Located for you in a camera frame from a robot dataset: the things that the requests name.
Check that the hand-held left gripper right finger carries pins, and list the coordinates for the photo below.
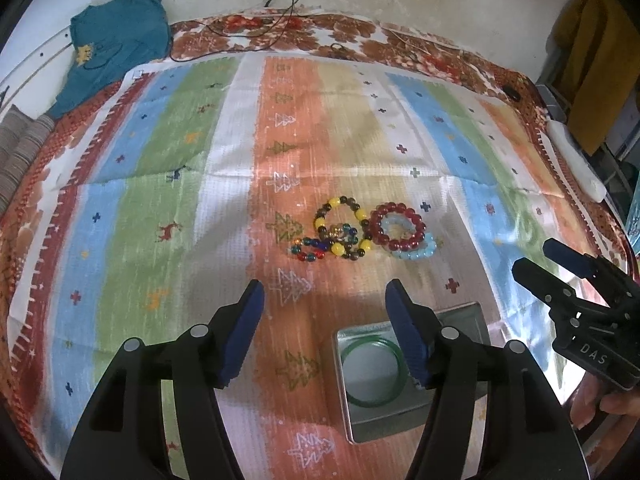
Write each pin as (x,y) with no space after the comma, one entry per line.
(410,340)

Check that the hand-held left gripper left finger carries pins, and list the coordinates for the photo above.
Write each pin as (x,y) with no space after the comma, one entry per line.
(245,330)

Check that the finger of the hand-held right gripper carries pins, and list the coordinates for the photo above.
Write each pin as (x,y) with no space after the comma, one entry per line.
(567,257)
(540,280)

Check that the silver metal tin box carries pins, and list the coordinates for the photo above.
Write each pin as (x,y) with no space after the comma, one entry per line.
(380,417)

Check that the person's right hand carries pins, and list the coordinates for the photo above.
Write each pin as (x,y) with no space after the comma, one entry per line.
(585,405)

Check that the green jade bangle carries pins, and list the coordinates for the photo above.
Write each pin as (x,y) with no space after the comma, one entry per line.
(367,342)

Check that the light blue patterned cloth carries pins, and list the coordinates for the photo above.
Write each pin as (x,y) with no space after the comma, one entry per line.
(634,225)

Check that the white oblong plastic device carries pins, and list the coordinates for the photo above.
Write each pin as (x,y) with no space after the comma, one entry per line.
(575,160)

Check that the small black device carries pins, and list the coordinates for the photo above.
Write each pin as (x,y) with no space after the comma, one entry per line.
(511,93)

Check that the colourful striped mat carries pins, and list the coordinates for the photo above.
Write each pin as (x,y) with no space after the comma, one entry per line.
(165,170)

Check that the mustard yellow garment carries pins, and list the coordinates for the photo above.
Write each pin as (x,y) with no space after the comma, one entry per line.
(595,60)

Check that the grey striped cushion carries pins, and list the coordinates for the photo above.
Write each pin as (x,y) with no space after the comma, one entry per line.
(20,150)

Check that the brown floral blanket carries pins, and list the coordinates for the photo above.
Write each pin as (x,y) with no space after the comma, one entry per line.
(350,40)

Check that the teal shirt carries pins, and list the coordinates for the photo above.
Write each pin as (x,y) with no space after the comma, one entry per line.
(120,35)

